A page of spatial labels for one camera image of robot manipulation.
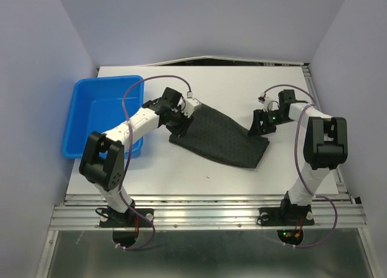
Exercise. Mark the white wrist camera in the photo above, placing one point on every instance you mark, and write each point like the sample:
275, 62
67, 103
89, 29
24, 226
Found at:
267, 102
190, 105

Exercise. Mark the blue plastic bin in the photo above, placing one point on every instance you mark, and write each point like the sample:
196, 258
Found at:
96, 105

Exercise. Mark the right side aluminium rail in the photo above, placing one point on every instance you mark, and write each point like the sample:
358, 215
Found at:
314, 87

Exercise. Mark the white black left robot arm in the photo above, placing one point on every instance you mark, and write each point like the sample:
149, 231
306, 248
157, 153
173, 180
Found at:
106, 156

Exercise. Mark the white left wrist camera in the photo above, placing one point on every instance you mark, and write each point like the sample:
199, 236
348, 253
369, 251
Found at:
190, 105

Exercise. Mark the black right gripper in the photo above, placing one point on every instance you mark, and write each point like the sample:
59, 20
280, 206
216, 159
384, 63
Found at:
257, 129

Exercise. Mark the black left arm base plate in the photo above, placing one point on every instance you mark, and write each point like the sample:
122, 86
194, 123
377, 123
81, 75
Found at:
133, 220

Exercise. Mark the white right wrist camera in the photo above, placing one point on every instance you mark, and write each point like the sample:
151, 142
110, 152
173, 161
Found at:
267, 102

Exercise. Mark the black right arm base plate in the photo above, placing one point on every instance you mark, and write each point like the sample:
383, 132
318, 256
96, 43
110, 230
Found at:
278, 217

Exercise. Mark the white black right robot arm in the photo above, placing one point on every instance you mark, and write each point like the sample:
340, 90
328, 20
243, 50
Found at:
320, 143

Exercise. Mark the aluminium table edge rail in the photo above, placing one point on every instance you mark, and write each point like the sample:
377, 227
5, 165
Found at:
204, 212

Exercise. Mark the black dotted skirt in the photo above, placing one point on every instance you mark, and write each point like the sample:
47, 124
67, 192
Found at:
217, 137

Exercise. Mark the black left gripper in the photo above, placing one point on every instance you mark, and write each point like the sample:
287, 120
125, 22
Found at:
184, 129

